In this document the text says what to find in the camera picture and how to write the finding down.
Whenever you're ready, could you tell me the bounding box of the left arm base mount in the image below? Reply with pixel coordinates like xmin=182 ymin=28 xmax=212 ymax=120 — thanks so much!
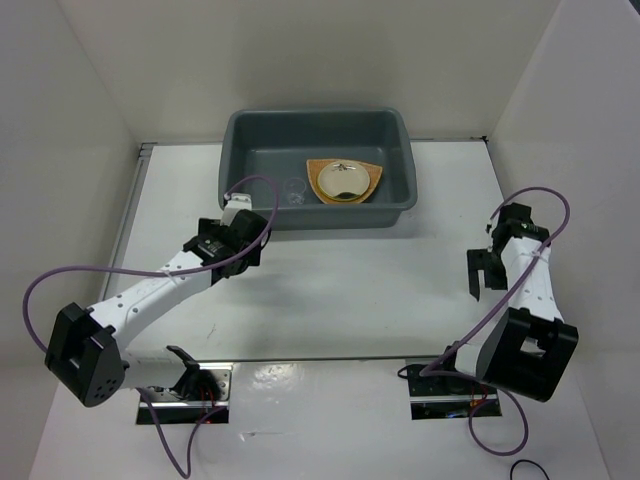
xmin=146 ymin=362 xmax=234 ymax=425

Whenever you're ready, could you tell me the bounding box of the woven bamboo tray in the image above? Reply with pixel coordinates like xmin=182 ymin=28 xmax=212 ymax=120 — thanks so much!
xmin=306 ymin=158 xmax=384 ymax=205

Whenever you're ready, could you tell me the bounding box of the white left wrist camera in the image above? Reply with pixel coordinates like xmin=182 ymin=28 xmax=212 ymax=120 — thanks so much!
xmin=220 ymin=192 xmax=252 ymax=226

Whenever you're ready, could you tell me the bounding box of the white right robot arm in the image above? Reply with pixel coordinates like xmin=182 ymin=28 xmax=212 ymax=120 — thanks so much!
xmin=438 ymin=203 xmax=579 ymax=402

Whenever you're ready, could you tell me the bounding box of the grey plastic bin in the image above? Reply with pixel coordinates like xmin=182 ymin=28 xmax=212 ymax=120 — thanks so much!
xmin=218 ymin=107 xmax=418 ymax=230

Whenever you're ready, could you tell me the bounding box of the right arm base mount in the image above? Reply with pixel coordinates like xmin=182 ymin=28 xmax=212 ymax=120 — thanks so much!
xmin=396 ymin=357 xmax=502 ymax=421

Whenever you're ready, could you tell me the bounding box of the black cable loop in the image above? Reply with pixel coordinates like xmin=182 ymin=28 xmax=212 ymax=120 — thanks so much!
xmin=509 ymin=458 xmax=551 ymax=480

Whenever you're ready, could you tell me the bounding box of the clear plastic cup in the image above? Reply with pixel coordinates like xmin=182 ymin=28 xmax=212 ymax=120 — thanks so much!
xmin=283 ymin=177 xmax=307 ymax=206

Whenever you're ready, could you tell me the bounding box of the cream gold round plate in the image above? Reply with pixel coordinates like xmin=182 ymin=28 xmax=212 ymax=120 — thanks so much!
xmin=317 ymin=160 xmax=371 ymax=202

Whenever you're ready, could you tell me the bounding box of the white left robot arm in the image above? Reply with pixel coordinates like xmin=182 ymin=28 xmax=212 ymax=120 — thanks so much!
xmin=45 ymin=209 xmax=271 ymax=407

